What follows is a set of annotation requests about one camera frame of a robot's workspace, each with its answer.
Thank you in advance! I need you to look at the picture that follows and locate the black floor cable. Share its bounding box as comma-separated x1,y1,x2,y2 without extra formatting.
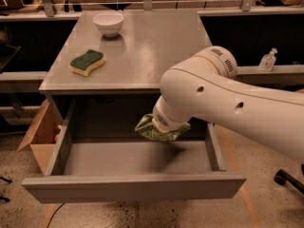
46,202,67,228

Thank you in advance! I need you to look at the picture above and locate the black office chair base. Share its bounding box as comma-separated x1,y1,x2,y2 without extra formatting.
274,169,304,194

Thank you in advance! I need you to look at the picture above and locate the open grey top drawer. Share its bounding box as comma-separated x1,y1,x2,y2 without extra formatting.
22,98,245,203

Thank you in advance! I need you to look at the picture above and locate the clear hand sanitizer bottle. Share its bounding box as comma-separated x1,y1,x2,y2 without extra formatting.
258,47,277,72

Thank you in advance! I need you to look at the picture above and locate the grey drawer cabinet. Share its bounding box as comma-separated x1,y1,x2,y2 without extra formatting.
38,9,232,135

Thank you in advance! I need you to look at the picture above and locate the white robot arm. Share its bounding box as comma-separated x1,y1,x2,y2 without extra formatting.
153,47,304,162

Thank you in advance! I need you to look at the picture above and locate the brown cardboard box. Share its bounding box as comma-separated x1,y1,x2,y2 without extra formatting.
17,100,61,175

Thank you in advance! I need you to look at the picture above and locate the white ceramic bowl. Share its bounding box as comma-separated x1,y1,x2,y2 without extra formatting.
93,11,124,37

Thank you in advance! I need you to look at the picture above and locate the green and yellow sponge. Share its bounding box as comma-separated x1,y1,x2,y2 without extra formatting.
69,49,105,77

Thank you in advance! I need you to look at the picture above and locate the green jalapeno chip bag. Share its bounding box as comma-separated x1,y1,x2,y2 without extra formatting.
135,114,191,142

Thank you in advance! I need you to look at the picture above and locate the grey metal shelf rail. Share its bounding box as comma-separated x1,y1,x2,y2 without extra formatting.
0,71,47,93

